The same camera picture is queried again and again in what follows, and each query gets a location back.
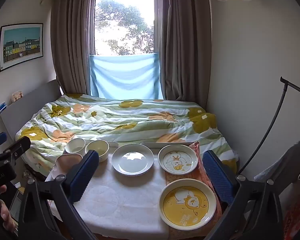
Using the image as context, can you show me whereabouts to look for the small printed box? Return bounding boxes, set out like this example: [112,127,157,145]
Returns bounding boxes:
[11,91,24,103]

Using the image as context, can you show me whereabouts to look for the orange floral cloth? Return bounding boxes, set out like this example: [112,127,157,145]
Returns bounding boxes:
[164,141,223,239]

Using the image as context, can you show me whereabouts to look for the floral green yellow blanket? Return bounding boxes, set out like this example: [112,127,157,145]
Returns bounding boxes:
[15,94,239,178]

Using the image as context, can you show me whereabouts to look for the red printed bag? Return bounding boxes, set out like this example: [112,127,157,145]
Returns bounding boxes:
[282,192,300,240]

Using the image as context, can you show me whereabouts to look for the black cable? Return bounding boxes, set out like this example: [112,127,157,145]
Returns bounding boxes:
[236,76,300,175]

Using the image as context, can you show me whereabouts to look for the framed houses picture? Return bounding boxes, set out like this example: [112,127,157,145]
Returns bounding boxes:
[0,23,44,73]

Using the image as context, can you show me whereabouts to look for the plain white round plate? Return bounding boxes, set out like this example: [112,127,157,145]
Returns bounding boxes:
[111,144,155,176]

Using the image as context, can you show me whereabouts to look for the pink square plate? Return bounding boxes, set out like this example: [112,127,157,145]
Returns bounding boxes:
[51,154,83,180]

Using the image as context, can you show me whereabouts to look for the cream bowl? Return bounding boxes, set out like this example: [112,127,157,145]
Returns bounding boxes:
[85,140,110,162]

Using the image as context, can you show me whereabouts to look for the white embossed tablecloth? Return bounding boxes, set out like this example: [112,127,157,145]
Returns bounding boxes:
[46,145,173,235]

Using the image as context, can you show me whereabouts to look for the grey-brown curtain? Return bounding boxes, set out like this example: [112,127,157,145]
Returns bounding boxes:
[160,0,213,110]
[50,0,94,96]

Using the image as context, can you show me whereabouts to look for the light blue window cloth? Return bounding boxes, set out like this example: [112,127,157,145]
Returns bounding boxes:
[89,53,164,100]

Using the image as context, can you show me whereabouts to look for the small white ribbed bowl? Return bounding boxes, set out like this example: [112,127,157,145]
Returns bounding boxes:
[65,138,86,154]

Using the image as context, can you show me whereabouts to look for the window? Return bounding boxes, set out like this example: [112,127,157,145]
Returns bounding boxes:
[91,0,163,56]

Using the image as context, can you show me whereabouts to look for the white duck print plate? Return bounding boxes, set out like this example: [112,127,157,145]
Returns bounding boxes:
[157,145,198,175]

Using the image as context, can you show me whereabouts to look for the person's left hand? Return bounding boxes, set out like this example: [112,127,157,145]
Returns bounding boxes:
[0,184,17,233]

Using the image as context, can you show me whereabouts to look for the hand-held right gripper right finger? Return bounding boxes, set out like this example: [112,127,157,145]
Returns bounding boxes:
[202,150,284,240]

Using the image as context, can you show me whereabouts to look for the grey hanging garment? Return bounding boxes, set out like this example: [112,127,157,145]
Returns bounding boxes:
[254,134,300,205]

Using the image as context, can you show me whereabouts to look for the yellow bear print plate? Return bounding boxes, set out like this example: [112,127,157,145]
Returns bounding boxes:
[158,179,217,230]

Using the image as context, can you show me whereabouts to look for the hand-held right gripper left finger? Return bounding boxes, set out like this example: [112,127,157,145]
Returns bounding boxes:
[17,150,100,240]

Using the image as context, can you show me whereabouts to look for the grey bed headboard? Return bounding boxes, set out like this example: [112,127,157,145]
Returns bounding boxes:
[0,79,63,140]

